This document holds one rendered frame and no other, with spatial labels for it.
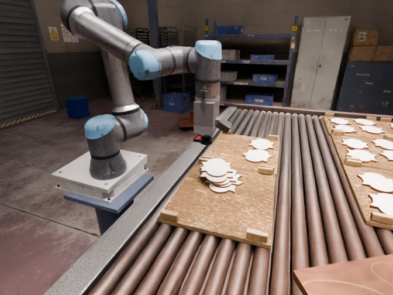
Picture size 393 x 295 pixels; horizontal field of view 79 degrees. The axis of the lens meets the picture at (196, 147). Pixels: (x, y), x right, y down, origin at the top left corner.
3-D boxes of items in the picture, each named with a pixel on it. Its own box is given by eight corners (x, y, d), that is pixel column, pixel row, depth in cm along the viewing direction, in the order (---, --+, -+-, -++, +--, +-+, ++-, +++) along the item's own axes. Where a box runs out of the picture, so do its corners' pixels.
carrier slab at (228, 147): (199, 164, 112) (199, 161, 112) (220, 134, 148) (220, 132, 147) (276, 177, 101) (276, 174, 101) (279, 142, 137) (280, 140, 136)
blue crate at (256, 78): (251, 81, 531) (252, 74, 524) (256, 79, 562) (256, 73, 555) (274, 83, 510) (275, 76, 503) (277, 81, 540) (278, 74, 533)
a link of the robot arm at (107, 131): (83, 151, 96) (75, 119, 90) (111, 139, 106) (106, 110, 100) (100, 160, 90) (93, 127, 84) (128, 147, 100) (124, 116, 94)
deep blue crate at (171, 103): (162, 110, 549) (161, 94, 534) (172, 106, 583) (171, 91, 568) (181, 113, 528) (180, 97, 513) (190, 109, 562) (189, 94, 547)
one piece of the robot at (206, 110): (231, 93, 67) (227, 145, 74) (236, 86, 74) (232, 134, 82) (190, 89, 70) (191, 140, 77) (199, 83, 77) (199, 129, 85)
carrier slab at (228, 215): (157, 222, 76) (156, 218, 75) (197, 164, 112) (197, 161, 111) (270, 249, 66) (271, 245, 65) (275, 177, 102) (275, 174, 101)
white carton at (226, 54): (220, 59, 543) (221, 49, 534) (226, 59, 565) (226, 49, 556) (234, 60, 525) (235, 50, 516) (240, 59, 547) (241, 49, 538)
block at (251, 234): (245, 239, 67) (246, 231, 66) (246, 234, 69) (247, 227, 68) (266, 244, 66) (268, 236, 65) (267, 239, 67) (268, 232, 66)
